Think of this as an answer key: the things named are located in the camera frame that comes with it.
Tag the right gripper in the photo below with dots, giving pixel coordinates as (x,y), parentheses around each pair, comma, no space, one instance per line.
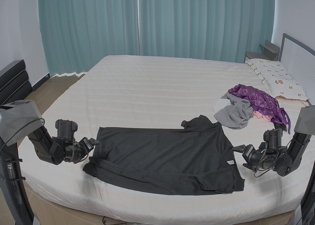
(253,158)

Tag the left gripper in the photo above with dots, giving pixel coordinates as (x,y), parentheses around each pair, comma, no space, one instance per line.
(82,151)

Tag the black T-shirt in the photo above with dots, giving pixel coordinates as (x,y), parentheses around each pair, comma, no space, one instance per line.
(160,155)

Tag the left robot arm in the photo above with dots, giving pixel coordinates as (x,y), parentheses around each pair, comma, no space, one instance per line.
(44,145)

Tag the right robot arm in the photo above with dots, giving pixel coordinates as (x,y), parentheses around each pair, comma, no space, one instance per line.
(292,155)

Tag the small black garment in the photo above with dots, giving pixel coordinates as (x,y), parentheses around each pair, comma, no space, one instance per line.
(279,125)

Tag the pink garment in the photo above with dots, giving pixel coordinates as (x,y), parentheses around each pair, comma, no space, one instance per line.
(262,116)

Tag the grey garment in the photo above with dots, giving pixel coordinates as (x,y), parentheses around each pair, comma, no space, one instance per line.
(233,117)

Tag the purple satin garment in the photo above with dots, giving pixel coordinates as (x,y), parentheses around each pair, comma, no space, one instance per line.
(260,101)

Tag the white garment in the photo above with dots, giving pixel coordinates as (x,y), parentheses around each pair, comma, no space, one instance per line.
(220,104)

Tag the white printed pillow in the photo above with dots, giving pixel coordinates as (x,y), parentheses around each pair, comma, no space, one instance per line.
(278,76)

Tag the bed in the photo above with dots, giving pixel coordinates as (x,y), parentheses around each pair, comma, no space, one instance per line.
(147,88)

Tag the dark chest of drawers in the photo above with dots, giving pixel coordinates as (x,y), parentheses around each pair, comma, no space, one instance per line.
(13,81)

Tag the grey bedside table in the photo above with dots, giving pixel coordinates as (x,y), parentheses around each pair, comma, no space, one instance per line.
(262,53)

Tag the blue-green curtain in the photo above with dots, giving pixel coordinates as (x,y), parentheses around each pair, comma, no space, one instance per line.
(201,17)
(93,22)

